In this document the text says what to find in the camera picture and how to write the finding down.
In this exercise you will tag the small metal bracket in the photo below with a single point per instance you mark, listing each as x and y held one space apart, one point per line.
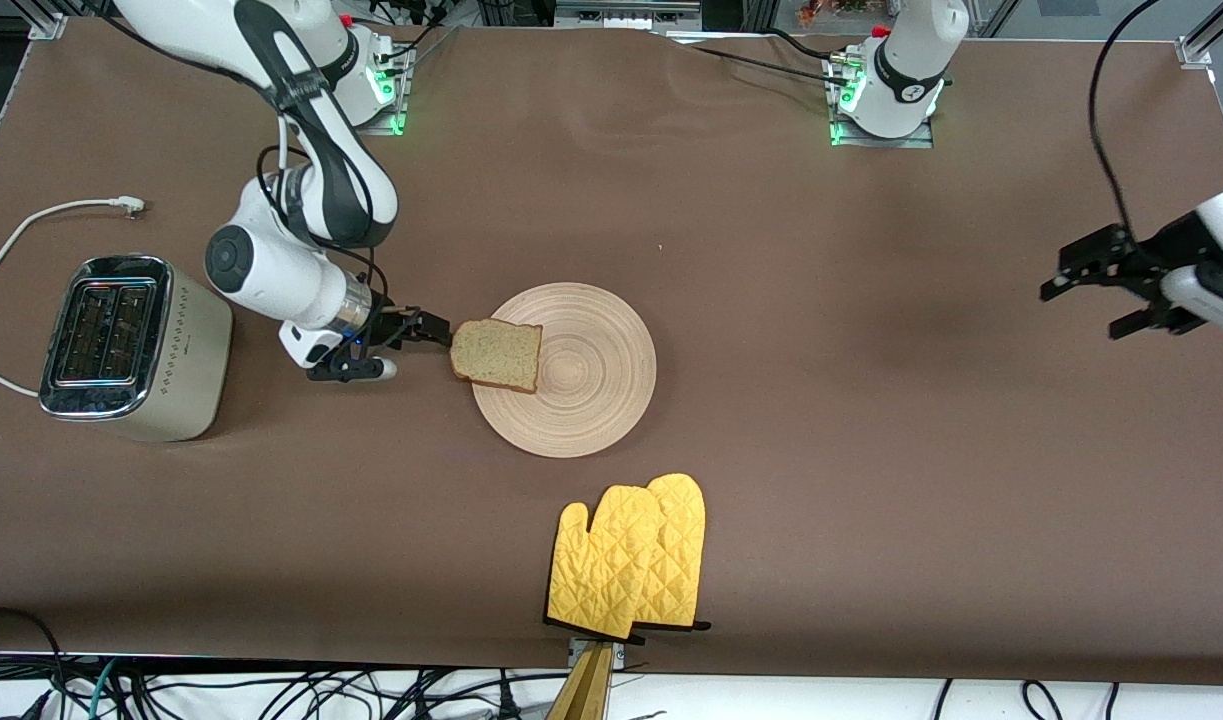
619 655

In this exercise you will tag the cream and chrome toaster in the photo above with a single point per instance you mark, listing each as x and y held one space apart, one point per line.
141 350

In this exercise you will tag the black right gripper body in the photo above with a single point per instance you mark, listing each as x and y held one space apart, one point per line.
392 325

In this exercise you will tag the brown bread slice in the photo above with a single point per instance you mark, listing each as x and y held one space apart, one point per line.
496 355

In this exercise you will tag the aluminium frame profile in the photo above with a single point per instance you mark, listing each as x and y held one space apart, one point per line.
1211 35
66 15

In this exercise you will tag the round wooden plate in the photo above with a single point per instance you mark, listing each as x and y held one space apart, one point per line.
591 380

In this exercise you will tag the yellow quilted oven mitt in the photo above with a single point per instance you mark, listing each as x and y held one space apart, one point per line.
601 570
683 550

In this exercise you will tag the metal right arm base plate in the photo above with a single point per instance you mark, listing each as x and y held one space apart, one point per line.
403 105

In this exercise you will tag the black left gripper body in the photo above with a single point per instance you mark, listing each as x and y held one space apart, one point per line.
1163 251

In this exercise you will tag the brown table cover sheet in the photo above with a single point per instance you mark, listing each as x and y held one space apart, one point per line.
821 350

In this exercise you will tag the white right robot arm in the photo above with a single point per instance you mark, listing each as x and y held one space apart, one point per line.
321 170

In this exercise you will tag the grey metal box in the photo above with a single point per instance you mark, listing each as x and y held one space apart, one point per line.
621 14

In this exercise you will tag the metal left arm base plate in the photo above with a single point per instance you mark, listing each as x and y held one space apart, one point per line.
876 142

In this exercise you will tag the wooden beam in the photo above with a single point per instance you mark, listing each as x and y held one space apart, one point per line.
583 695

